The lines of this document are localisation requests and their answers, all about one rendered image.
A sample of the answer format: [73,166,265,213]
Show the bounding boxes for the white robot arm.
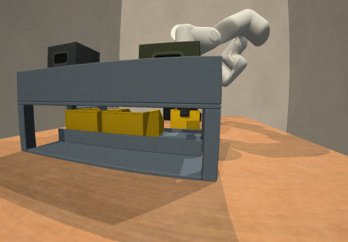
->
[175,9,270,87]

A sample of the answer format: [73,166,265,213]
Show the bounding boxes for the grey shelf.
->
[17,56,222,182]

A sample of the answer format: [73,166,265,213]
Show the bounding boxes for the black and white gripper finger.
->
[180,108,190,117]

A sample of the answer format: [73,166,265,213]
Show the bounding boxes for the dark grey case with orange latches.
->
[48,42,100,68]

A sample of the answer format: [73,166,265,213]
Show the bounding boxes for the dark green case with orange latches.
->
[138,41,201,59]

